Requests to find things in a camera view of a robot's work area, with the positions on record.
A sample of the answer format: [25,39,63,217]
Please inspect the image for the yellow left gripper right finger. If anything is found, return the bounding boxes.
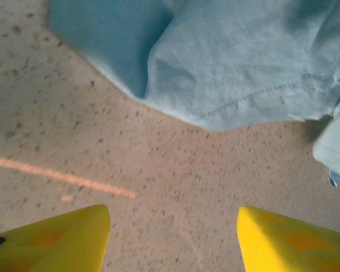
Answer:
[236,206,340,272]

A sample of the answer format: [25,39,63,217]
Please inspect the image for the light blue printed t-shirt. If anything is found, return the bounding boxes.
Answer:
[48,0,340,188]

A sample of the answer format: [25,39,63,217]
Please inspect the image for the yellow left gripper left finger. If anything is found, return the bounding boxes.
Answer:
[0,204,111,272]

